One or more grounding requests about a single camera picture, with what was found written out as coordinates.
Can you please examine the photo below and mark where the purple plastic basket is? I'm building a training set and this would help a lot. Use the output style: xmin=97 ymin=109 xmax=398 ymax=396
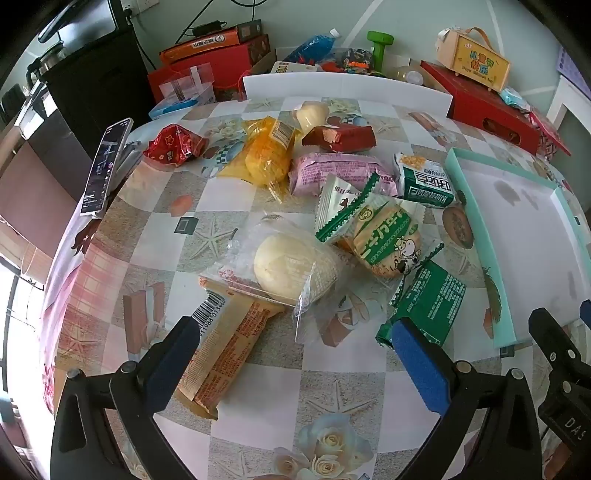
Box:
xmin=556 ymin=45 xmax=575 ymax=77

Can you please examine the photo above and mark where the brown patterned box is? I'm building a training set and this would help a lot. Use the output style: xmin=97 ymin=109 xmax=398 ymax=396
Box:
xmin=249 ymin=34 xmax=271 ymax=66

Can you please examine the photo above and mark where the white foam board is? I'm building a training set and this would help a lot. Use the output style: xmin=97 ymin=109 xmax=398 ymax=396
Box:
xmin=242 ymin=74 xmax=454 ymax=118

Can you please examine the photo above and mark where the dark green snack packet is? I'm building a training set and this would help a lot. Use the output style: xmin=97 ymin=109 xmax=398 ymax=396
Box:
xmin=376 ymin=261 xmax=468 ymax=348

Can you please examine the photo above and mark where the printed checkered tablecloth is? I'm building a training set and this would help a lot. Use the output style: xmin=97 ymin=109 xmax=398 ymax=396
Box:
xmin=39 ymin=95 xmax=585 ymax=480

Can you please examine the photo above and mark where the pile of small toys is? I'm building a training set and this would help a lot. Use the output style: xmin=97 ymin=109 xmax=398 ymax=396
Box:
xmin=321 ymin=46 xmax=375 ymax=75

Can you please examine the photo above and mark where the red flowered snack packet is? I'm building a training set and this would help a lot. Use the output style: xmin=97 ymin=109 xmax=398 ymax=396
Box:
xmin=143 ymin=124 xmax=208 ymax=167

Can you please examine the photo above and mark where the teal cardboard tray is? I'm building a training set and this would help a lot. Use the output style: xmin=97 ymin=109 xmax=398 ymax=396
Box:
xmin=444 ymin=148 xmax=585 ymax=349

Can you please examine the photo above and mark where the open cardboard box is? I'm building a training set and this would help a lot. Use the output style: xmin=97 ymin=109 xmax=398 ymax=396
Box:
xmin=250 ymin=46 xmax=446 ymax=90

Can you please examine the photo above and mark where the clear plastic box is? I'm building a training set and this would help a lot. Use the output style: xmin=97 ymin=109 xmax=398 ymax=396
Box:
xmin=158 ymin=62 xmax=215 ymax=104

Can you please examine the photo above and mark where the green dumbbell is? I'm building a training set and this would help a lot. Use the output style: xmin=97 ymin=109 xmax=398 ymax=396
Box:
xmin=367 ymin=31 xmax=395 ymax=75

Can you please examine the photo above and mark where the kettle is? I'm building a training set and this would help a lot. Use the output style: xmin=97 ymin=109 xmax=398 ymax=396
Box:
xmin=25 ymin=39 xmax=65 ymax=81

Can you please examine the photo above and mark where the red gift box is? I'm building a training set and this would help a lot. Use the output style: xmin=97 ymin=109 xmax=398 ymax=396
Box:
xmin=420 ymin=60 xmax=541 ymax=155

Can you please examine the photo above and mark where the white shelf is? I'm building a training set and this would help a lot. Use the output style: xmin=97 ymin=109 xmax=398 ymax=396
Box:
xmin=545 ymin=74 xmax=591 ymax=134

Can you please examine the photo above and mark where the black cabinet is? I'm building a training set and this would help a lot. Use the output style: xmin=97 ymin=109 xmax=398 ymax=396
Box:
xmin=34 ymin=44 xmax=153 ymax=160

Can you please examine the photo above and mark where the cream pudding cup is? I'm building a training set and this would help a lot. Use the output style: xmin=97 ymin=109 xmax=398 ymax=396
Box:
xmin=295 ymin=102 xmax=331 ymax=132

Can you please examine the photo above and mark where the smartphone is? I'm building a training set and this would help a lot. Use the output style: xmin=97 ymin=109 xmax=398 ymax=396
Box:
xmin=80 ymin=117 xmax=134 ymax=217

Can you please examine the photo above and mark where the white card box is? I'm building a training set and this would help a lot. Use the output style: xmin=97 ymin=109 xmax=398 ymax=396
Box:
xmin=269 ymin=61 xmax=319 ymax=75

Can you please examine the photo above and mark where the small white green-edged packet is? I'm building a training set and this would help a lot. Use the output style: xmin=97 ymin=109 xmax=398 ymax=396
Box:
xmin=315 ymin=174 xmax=380 ymax=244

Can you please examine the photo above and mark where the phone stand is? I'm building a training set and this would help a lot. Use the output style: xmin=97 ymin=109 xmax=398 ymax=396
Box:
xmin=113 ymin=141 xmax=144 ymax=185

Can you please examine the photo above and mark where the pink snack packet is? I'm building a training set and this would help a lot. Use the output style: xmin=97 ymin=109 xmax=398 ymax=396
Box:
xmin=288 ymin=151 xmax=398 ymax=198

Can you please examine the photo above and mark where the glass jar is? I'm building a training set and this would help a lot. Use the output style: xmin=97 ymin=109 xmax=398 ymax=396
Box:
xmin=392 ymin=65 xmax=426 ymax=86

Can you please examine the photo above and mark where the black power adapter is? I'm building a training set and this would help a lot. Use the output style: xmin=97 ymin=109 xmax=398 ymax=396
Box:
xmin=191 ymin=21 xmax=228 ymax=37

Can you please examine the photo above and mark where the clear green-edged cookie packet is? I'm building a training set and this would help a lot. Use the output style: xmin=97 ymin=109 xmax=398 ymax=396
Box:
xmin=337 ymin=185 xmax=445 ymax=282

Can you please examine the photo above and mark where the blue bottle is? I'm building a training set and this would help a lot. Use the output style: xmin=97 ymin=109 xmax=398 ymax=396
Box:
xmin=281 ymin=28 xmax=341 ymax=63

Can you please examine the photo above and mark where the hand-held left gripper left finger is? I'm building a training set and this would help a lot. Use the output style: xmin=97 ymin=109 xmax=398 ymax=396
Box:
xmin=50 ymin=315 xmax=201 ymax=480

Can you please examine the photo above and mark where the yellow snack packet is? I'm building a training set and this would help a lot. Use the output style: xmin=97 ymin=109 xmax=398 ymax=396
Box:
xmin=216 ymin=116 xmax=298 ymax=199

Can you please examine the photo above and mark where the orange box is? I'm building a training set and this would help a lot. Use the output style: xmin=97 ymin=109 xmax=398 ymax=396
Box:
xmin=159 ymin=25 xmax=262 ymax=65

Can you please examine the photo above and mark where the green and white snack packet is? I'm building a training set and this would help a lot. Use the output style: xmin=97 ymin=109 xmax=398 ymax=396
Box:
xmin=393 ymin=152 xmax=458 ymax=208

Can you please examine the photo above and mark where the dark red biscuit packet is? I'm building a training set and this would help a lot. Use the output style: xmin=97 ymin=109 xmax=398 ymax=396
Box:
xmin=302 ymin=124 xmax=377 ymax=153

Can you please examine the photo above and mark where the red patterned gift bag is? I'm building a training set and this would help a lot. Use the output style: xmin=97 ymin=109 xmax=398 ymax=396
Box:
xmin=526 ymin=111 xmax=573 ymax=160

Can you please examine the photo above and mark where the tan snack packet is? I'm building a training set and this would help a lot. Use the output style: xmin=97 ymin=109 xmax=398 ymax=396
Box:
xmin=178 ymin=276 xmax=287 ymax=421

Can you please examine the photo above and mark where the wet wipes pack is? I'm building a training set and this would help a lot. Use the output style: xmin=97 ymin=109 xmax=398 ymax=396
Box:
xmin=500 ymin=88 xmax=532 ymax=112

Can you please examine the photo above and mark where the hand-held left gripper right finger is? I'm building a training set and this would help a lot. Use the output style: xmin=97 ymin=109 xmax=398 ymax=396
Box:
xmin=390 ymin=316 xmax=543 ymax=480

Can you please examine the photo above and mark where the bun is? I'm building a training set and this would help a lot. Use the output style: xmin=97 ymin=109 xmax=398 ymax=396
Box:
xmin=203 ymin=215 xmax=356 ymax=342

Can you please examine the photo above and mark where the yellow gift box with handle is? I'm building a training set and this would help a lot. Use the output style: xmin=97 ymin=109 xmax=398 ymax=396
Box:
xmin=435 ymin=27 xmax=512 ymax=90

